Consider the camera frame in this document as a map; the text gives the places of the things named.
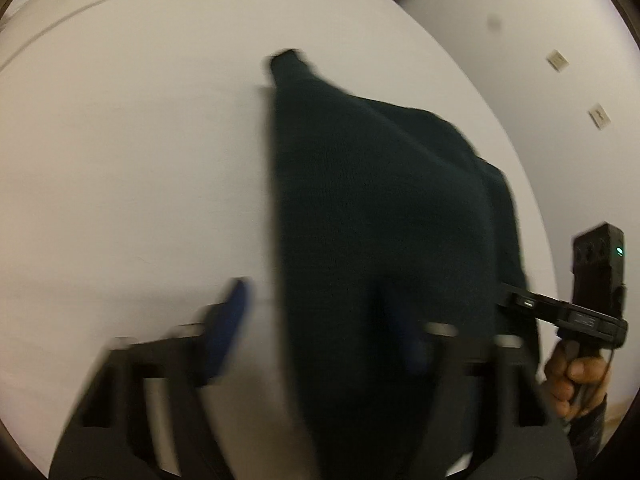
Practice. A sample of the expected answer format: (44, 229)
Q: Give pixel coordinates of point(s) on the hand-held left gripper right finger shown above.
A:
(407, 345)

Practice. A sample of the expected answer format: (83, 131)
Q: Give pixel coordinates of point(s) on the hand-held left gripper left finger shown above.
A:
(231, 320)

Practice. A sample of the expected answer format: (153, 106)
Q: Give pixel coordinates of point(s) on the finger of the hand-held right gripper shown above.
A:
(530, 305)

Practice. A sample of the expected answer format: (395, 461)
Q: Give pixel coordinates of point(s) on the dark green sweater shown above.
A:
(375, 185)

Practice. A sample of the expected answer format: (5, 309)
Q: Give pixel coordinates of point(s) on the person's right forearm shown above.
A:
(587, 435)

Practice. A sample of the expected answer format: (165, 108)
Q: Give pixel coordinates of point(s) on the person's right hand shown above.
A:
(570, 375)

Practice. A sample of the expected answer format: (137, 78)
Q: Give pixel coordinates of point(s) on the white wall outlet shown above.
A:
(598, 116)
(557, 59)

